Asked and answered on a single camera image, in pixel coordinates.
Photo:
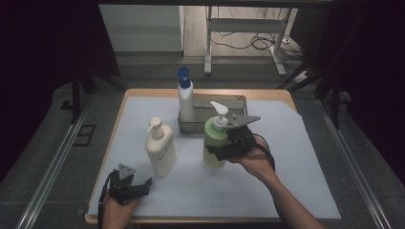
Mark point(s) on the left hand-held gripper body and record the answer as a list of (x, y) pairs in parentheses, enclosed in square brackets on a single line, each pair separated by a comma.
[(122, 187)]

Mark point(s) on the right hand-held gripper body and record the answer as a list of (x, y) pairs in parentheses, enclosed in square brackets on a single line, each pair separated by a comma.
[(238, 141)]

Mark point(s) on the pale blue table mat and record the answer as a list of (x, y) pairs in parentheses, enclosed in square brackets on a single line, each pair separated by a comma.
[(286, 178)]

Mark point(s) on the dark curtain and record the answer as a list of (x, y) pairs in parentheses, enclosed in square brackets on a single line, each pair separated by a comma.
[(375, 63), (31, 63)]

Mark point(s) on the white spray bottle blue trigger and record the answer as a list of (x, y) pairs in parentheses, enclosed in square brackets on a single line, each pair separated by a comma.
[(186, 103)]

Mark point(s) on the metal floor rail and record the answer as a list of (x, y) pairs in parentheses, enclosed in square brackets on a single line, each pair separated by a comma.
[(47, 178), (353, 165)]

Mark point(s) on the cream pump bottle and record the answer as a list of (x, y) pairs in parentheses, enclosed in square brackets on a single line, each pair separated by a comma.
[(160, 152)]

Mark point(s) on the grey metal tray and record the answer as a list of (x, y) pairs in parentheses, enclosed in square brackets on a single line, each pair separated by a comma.
[(203, 109)]

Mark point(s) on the white metal stand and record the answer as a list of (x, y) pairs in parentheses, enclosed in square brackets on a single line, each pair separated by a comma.
[(245, 25)]

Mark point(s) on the person's right hand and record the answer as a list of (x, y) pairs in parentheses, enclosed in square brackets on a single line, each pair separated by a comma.
[(258, 163)]

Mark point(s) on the white power strip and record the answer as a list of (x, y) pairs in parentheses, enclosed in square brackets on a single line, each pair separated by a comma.
[(303, 77)]

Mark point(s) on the green pump bottle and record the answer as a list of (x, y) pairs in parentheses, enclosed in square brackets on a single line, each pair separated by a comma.
[(212, 138)]

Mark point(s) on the black stand leg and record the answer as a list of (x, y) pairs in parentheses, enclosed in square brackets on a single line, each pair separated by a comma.
[(75, 98)]

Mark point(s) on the person's left hand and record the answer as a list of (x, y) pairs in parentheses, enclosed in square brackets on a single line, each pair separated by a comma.
[(116, 213)]

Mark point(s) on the white board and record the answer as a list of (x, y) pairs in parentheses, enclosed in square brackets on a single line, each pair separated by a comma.
[(140, 28)]

